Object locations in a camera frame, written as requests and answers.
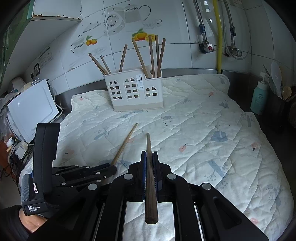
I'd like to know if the wooden chopstick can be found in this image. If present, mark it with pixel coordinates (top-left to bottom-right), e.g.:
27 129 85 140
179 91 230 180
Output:
100 56 111 74
145 133 159 225
111 123 138 166
148 35 155 78
132 39 149 79
119 44 128 72
155 35 159 77
157 38 166 77
88 53 108 75

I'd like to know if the person left hand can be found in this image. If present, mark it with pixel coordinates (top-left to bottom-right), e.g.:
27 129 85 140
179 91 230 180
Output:
18 208 47 233

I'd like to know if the white quilted mat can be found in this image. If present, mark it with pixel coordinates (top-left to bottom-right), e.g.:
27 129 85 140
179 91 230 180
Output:
53 75 294 240

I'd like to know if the cream plastic utensil holder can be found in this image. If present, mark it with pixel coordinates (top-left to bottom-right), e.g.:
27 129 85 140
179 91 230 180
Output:
104 66 164 111

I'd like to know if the teal soap dispenser bottle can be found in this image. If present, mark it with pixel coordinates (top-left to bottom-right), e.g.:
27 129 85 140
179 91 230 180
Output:
250 72 269 115

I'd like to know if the black utensil pot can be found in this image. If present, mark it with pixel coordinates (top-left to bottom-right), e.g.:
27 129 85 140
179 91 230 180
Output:
263 92 295 142

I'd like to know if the gas valve red knob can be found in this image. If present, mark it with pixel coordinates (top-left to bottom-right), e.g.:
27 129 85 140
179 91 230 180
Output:
199 41 214 54

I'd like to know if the braided metal hose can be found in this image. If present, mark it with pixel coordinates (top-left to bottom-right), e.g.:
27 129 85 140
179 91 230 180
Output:
222 0 243 58

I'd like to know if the yellow gas hose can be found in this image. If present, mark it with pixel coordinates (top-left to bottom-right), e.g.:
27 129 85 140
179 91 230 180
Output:
212 0 224 73

